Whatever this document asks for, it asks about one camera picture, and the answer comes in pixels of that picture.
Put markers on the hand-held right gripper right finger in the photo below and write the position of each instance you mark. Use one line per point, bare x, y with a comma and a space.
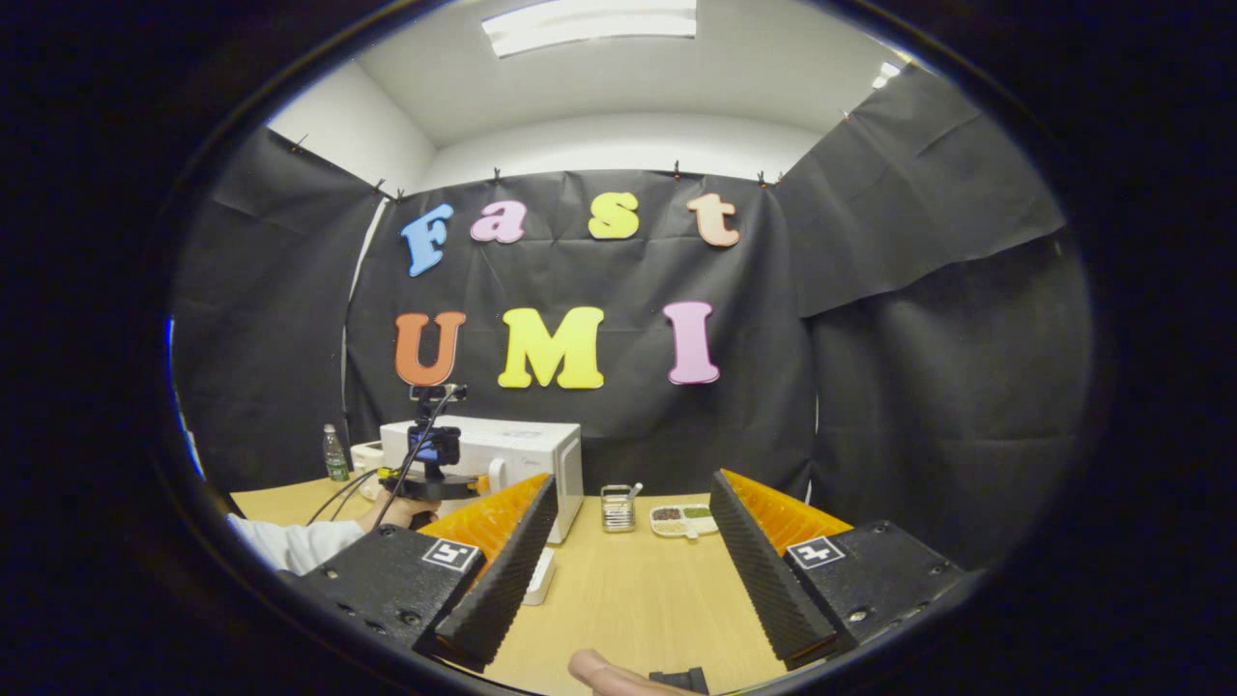
763, 580

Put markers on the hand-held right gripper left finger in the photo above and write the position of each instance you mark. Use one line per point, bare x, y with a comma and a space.
503, 590

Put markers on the white microwave oven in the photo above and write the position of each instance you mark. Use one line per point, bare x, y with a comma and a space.
522, 449

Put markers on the white divided food tray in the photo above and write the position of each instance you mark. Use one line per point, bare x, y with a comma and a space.
683, 527

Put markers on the white rectangular tray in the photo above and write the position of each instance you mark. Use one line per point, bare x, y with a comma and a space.
541, 575

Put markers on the small white appliance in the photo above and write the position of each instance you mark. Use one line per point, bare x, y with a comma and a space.
365, 454

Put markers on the clear water bottle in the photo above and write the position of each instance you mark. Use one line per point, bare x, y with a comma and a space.
335, 464

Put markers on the black backdrop cloth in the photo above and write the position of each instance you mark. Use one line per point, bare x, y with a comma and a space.
773, 387

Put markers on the long ceiling light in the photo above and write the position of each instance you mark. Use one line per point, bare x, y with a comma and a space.
589, 24

